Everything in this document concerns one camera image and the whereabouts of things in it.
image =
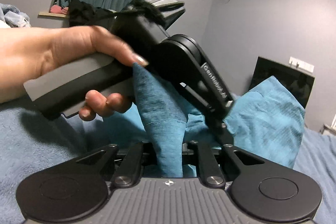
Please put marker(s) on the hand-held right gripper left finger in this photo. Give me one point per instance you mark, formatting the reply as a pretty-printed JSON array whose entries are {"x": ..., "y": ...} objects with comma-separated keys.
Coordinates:
[{"x": 136, "y": 153}]

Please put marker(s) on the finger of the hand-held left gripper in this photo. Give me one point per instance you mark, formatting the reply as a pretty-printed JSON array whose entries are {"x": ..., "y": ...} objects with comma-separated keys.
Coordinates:
[{"x": 223, "y": 134}]

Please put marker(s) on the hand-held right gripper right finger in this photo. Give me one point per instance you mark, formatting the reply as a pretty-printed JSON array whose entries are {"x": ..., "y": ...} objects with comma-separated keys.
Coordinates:
[{"x": 199, "y": 155}]

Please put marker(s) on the person's left forearm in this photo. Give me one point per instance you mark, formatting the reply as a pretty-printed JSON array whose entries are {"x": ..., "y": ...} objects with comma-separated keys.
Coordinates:
[{"x": 10, "y": 64}]

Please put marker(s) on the denim clothes pile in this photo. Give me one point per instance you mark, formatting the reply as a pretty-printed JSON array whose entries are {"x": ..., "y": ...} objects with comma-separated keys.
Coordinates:
[{"x": 13, "y": 16}]

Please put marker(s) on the person's left hand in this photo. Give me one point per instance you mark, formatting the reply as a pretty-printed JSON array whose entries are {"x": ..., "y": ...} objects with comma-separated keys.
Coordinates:
[{"x": 65, "y": 45}]

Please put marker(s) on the black television screen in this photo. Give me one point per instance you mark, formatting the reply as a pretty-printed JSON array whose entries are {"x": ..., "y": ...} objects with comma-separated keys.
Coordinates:
[{"x": 288, "y": 87}]

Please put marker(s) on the blue bed blanket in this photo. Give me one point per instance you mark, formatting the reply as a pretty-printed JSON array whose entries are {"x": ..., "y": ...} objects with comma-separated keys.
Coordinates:
[{"x": 39, "y": 140}]

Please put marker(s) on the black cloth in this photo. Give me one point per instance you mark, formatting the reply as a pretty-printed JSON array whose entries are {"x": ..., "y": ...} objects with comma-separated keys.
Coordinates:
[{"x": 86, "y": 12}]

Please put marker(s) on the white router with antennas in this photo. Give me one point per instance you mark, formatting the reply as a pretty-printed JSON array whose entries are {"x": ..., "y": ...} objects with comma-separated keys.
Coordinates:
[{"x": 329, "y": 125}]

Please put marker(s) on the pink cloth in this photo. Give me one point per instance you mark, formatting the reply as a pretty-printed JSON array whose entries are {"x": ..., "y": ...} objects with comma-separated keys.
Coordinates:
[{"x": 59, "y": 9}]

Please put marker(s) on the wooden windowsill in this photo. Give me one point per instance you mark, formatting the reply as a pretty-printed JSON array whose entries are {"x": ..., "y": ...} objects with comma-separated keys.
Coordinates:
[{"x": 52, "y": 15}]

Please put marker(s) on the white wall socket strip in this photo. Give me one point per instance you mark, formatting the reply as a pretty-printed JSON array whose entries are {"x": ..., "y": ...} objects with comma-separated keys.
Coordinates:
[{"x": 302, "y": 64}]

